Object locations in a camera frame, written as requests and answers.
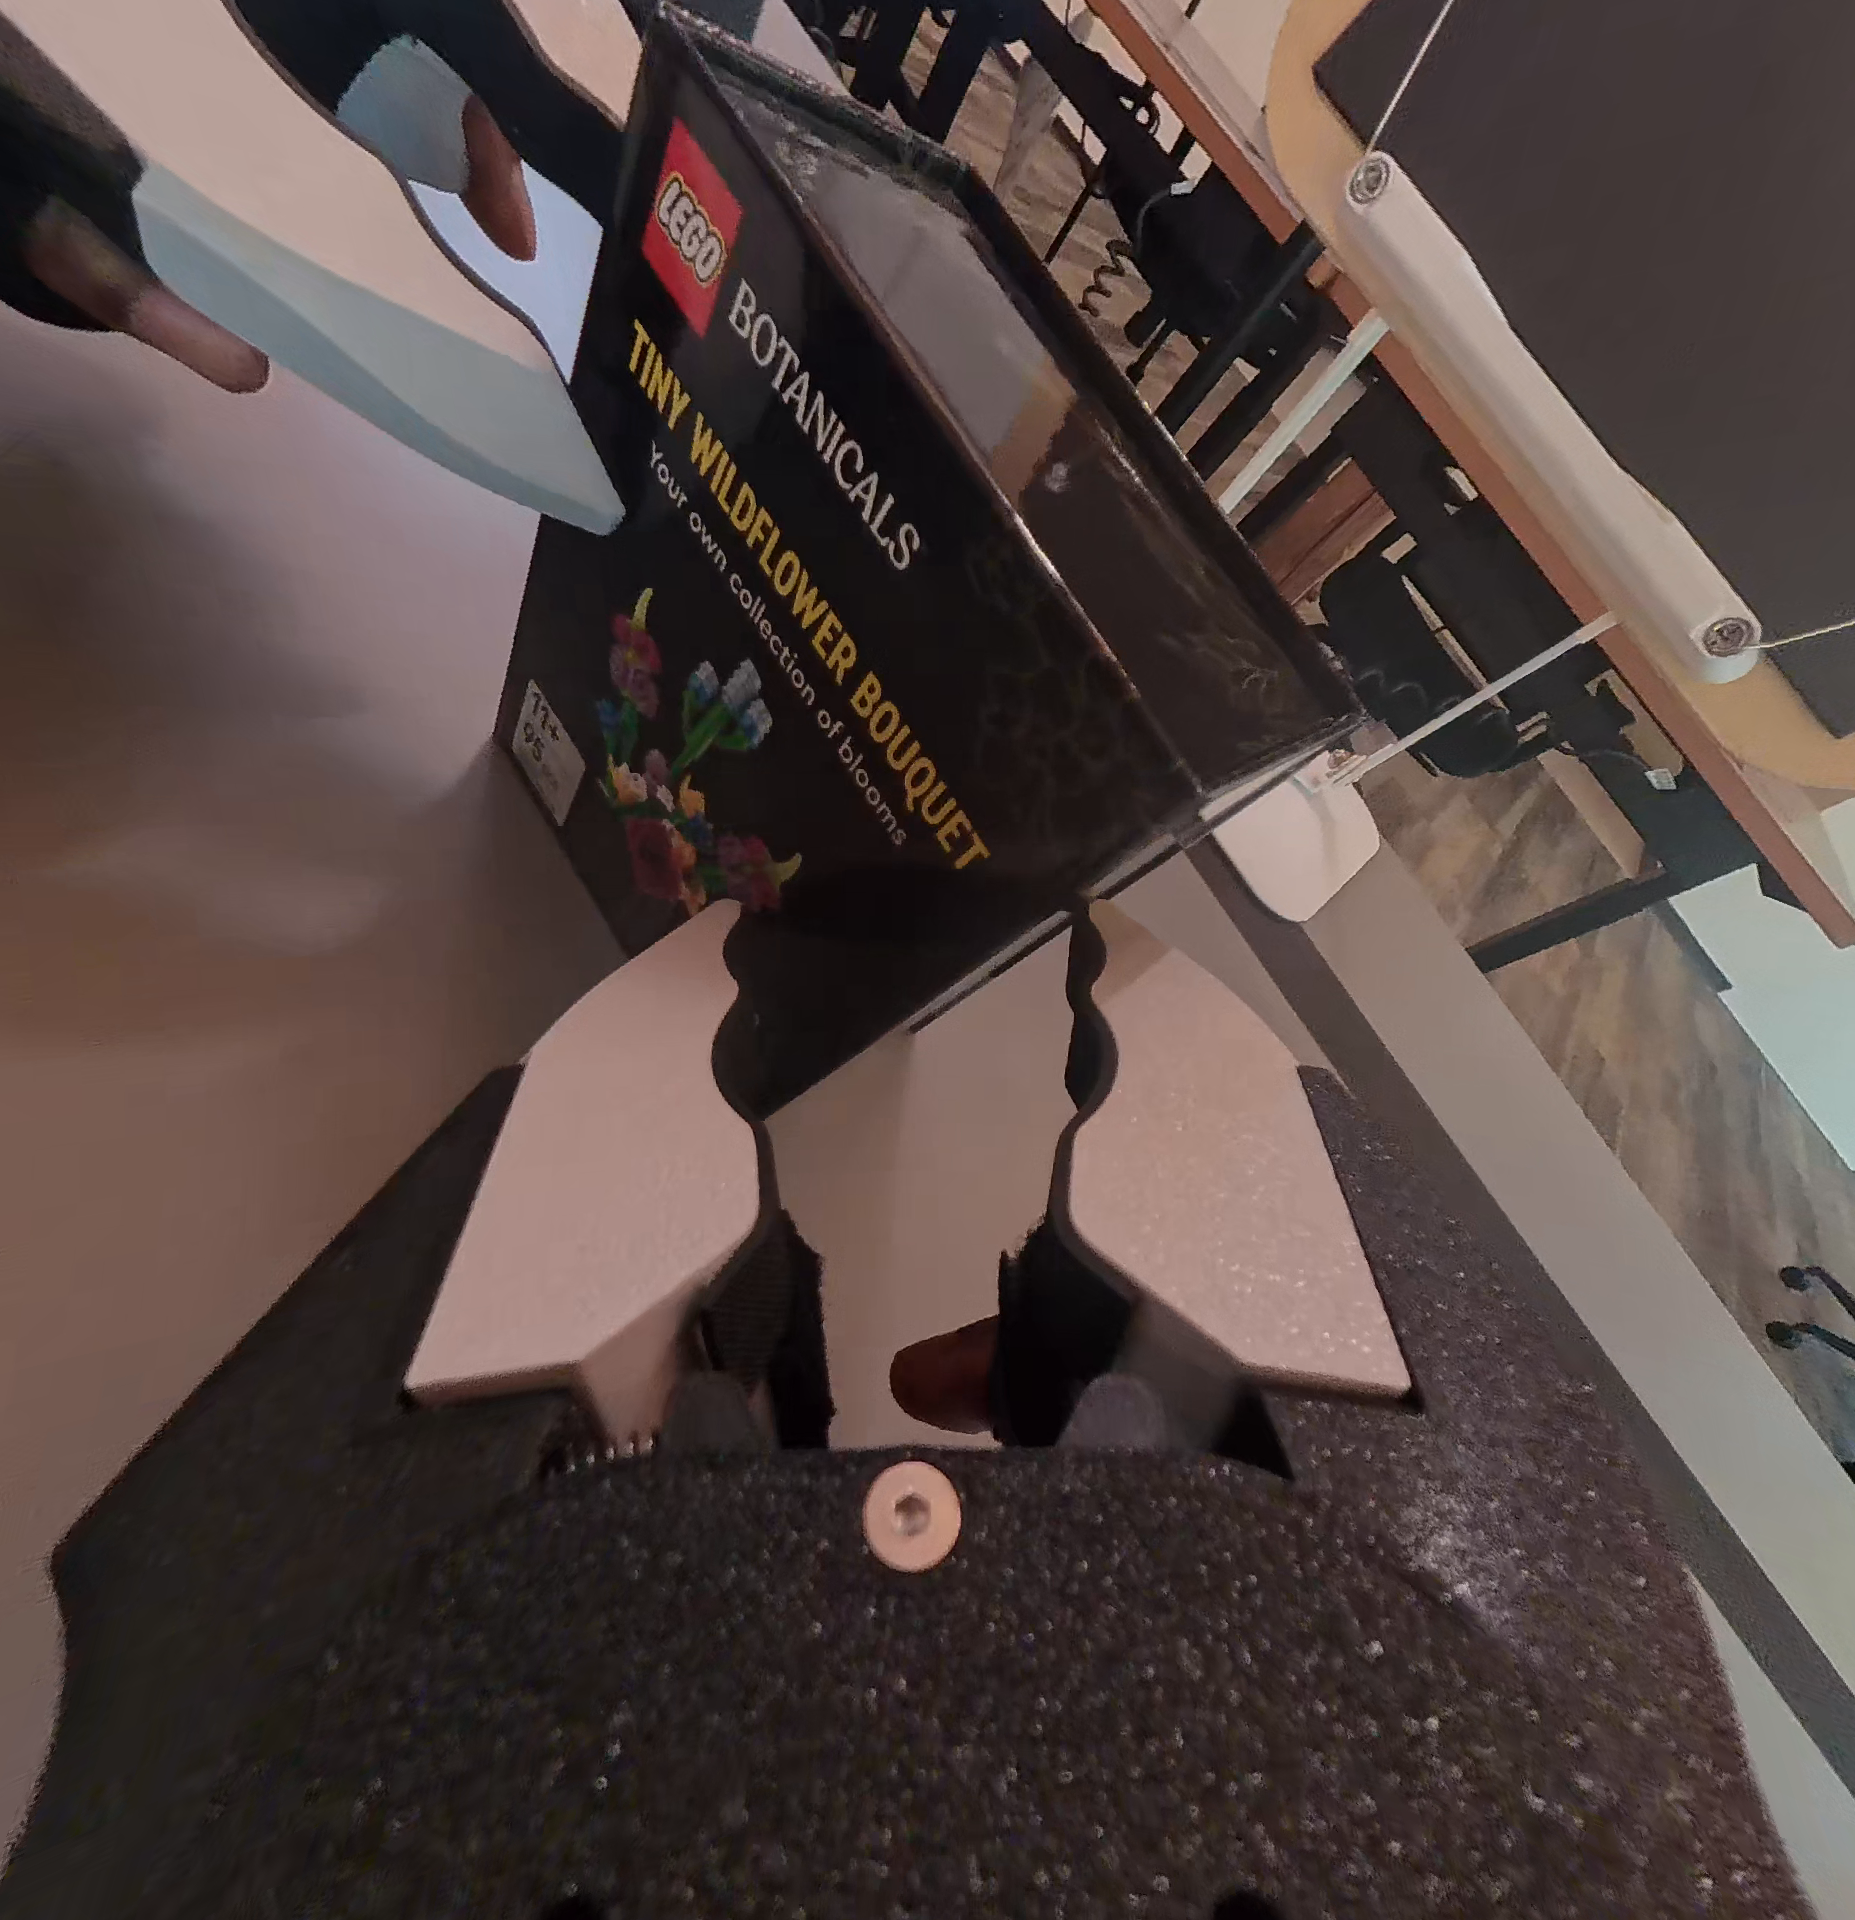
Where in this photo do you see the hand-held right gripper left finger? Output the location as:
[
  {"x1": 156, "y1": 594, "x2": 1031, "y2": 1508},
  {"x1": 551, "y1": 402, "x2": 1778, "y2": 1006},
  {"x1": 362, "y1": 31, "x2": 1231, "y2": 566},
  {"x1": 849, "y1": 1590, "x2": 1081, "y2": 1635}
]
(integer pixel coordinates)
[{"x1": 403, "y1": 904, "x2": 795, "y2": 1412}]

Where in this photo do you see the black office chair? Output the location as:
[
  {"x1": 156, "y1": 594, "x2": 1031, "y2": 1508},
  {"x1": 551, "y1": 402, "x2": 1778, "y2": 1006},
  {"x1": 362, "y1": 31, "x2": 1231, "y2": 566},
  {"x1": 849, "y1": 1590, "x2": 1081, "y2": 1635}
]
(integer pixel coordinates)
[
  {"x1": 1764, "y1": 1263, "x2": 1855, "y2": 1407},
  {"x1": 1311, "y1": 547, "x2": 1537, "y2": 783}
]

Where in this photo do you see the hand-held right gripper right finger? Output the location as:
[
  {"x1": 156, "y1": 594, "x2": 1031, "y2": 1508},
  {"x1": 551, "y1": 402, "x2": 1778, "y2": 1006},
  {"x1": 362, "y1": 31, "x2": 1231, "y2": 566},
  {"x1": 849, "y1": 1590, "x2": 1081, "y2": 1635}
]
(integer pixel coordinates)
[{"x1": 1041, "y1": 896, "x2": 1420, "y2": 1410}]

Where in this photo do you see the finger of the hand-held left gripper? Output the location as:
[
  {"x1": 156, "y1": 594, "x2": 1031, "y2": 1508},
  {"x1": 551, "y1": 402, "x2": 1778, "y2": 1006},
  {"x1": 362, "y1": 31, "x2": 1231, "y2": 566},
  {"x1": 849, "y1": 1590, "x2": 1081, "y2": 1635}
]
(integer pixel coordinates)
[
  {"x1": 499, "y1": 0, "x2": 656, "y2": 378},
  {"x1": 0, "y1": 0, "x2": 633, "y2": 537}
]

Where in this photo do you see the black lego set box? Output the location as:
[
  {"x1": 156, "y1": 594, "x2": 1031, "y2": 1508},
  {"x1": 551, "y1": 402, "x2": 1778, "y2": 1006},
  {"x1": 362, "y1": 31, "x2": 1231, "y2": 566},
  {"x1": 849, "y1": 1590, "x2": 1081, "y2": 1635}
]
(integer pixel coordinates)
[{"x1": 496, "y1": 0, "x2": 1375, "y2": 1123}]

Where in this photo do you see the person's left hand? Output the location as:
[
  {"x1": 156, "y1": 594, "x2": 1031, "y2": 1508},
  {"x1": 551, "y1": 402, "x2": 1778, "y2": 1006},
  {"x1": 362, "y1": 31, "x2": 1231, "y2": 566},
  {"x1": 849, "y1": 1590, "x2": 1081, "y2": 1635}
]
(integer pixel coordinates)
[{"x1": 12, "y1": 102, "x2": 542, "y2": 397}]

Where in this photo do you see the black panel with wooden rim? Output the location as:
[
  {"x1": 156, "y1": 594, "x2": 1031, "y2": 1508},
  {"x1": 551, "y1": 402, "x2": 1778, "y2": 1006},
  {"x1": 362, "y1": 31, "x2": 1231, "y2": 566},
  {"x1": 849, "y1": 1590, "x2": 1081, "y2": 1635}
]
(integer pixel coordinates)
[{"x1": 1264, "y1": 0, "x2": 1855, "y2": 819}]

